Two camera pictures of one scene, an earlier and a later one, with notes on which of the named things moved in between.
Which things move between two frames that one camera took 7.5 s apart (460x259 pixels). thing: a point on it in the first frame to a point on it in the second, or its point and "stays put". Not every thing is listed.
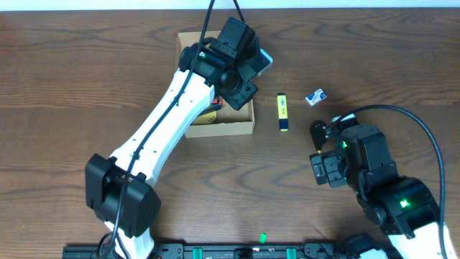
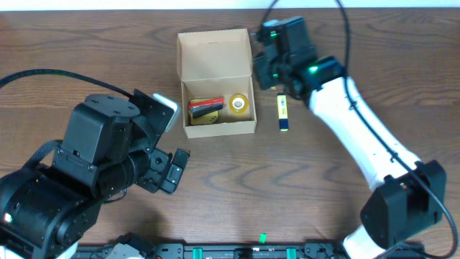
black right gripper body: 329,168 to 269,67
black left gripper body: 246,92 to 158,172
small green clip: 262,238 stays put
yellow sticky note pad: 205,119 stays put
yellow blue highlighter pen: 282,101 stays put
